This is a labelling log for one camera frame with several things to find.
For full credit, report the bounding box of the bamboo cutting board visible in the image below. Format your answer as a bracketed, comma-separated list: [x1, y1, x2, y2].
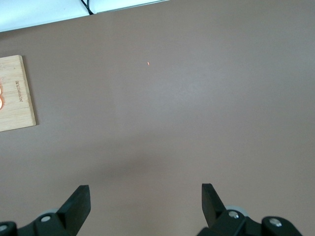
[0, 55, 37, 132]

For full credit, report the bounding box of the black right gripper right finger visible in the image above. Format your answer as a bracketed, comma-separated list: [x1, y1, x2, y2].
[196, 183, 262, 236]

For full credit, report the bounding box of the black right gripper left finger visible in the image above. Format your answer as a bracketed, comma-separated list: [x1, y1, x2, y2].
[17, 185, 91, 236]

